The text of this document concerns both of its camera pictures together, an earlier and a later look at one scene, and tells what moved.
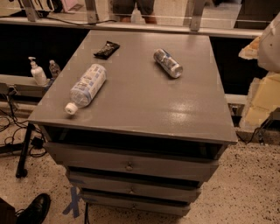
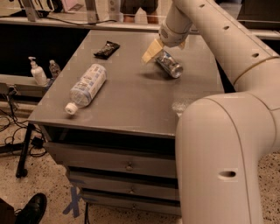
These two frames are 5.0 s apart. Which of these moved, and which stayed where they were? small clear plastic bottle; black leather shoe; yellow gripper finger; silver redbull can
Moved: yellow gripper finger
Stayed: black leather shoe; small clear plastic bottle; silver redbull can
